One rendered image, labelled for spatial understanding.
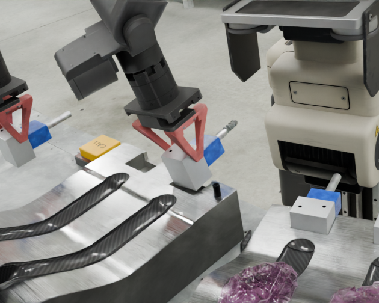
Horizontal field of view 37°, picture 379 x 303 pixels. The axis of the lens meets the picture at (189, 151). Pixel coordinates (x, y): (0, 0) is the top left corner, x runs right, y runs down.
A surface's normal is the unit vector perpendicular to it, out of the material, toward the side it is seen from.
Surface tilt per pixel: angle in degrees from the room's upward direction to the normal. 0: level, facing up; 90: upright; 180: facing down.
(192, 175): 81
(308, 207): 0
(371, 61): 90
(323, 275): 18
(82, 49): 35
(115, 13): 69
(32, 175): 0
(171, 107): 12
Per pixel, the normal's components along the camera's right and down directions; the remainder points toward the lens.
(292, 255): -0.05, -0.82
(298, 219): -0.47, 0.52
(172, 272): 0.69, 0.26
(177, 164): -0.67, 0.59
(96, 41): -0.11, -0.44
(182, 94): -0.37, -0.80
